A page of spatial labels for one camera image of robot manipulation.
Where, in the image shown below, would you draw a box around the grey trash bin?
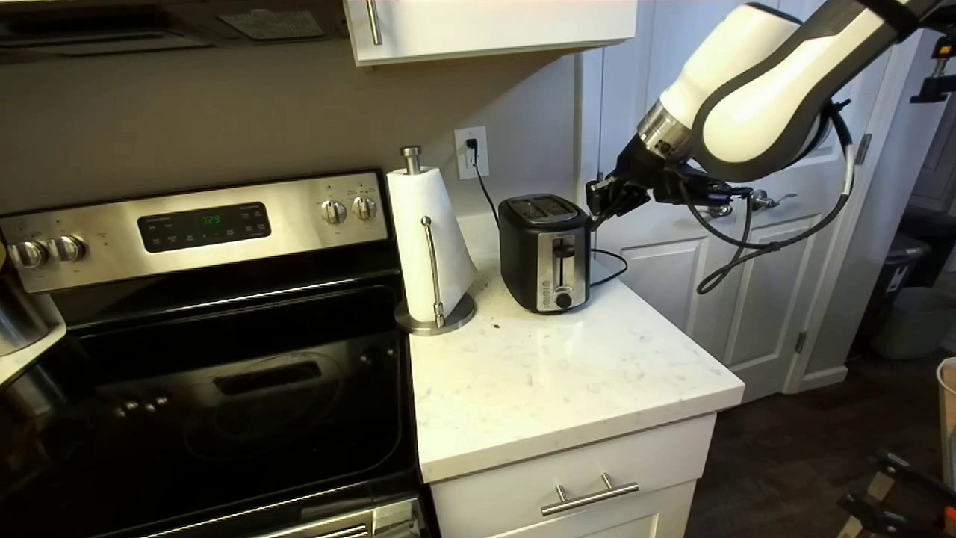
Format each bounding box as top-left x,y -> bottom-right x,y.
863,235 -> 956,366

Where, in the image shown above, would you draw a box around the white wall outlet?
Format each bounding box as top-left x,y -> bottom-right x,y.
453,123 -> 494,182

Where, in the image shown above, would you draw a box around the stainless steel stove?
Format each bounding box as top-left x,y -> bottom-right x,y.
0,172 -> 428,538

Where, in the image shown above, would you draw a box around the black toaster power cable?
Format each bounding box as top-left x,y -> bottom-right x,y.
462,139 -> 633,290

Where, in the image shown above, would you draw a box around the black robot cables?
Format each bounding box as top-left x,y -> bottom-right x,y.
683,100 -> 860,299

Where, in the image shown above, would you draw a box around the white counter base cabinet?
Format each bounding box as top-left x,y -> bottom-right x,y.
428,414 -> 721,538

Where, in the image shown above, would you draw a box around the orange black floor tools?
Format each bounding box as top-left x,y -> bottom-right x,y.
834,453 -> 956,538

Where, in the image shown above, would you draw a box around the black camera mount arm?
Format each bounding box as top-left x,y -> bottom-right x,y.
909,28 -> 956,109

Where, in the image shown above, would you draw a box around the white upper cabinet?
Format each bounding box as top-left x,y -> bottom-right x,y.
341,0 -> 640,69

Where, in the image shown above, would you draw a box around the white paper towel roll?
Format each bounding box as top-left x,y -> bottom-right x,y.
395,145 -> 479,338
386,166 -> 482,323

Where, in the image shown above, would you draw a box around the metal drawer handle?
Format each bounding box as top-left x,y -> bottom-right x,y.
539,472 -> 642,522

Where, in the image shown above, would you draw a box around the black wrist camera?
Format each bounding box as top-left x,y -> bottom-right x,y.
677,172 -> 737,211

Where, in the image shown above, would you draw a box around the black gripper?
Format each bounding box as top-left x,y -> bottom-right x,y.
583,134 -> 703,226

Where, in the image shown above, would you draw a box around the white panel door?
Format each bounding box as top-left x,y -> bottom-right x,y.
721,146 -> 924,405
591,0 -> 772,368

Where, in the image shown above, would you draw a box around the black toaster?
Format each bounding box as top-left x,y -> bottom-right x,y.
497,193 -> 595,318

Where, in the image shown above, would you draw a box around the white bucket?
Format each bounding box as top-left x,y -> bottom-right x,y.
931,357 -> 956,496

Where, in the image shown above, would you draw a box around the metal upper cabinet handle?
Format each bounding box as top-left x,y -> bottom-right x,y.
362,0 -> 386,48

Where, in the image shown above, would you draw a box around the dark range hood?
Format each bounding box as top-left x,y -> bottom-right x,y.
0,0 -> 353,64

